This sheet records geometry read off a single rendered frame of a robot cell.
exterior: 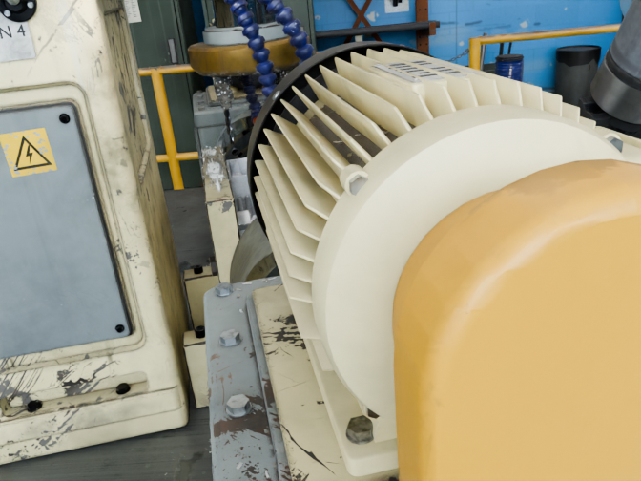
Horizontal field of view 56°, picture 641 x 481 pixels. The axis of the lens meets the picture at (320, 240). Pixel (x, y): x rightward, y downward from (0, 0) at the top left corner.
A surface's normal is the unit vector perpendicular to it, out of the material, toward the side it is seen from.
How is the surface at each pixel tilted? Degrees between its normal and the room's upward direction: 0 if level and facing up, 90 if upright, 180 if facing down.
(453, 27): 90
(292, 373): 0
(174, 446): 0
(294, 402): 0
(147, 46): 90
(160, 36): 90
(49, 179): 90
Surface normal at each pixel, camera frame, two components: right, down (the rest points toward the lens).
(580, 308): 0.20, 0.38
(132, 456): -0.09, -0.91
